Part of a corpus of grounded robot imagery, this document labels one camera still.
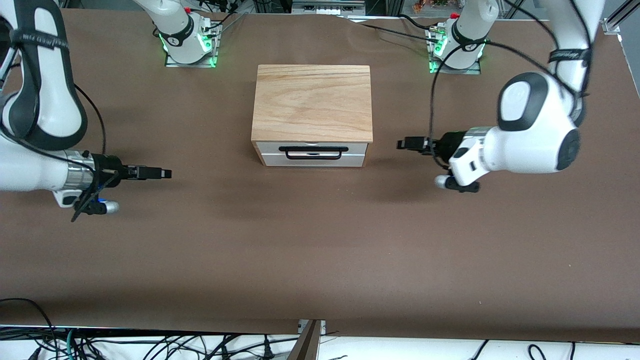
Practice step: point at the grey metal box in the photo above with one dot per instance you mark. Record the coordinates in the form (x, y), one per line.
(327, 6)

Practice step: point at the brown table cover sheet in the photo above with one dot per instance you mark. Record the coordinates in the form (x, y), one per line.
(320, 250)

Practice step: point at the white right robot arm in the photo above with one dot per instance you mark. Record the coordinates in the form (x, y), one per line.
(45, 75)

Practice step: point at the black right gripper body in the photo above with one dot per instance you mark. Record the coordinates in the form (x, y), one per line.
(108, 165)

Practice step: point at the light wooden drawer cabinet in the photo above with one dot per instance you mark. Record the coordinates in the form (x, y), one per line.
(312, 100)

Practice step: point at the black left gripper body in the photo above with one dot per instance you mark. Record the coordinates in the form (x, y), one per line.
(452, 142)

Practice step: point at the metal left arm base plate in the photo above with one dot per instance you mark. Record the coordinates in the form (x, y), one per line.
(472, 70)

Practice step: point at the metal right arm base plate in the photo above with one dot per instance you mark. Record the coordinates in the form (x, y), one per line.
(172, 61)

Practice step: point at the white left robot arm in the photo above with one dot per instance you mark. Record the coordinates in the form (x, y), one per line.
(530, 145)

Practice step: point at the aluminium frame profile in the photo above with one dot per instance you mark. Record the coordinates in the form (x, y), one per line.
(614, 20)

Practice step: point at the small metal bracket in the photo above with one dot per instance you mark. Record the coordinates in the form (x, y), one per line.
(322, 326)

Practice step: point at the brown wooden post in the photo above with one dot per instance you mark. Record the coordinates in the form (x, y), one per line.
(305, 347)

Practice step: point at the drawer with white front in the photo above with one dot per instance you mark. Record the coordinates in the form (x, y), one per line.
(265, 148)

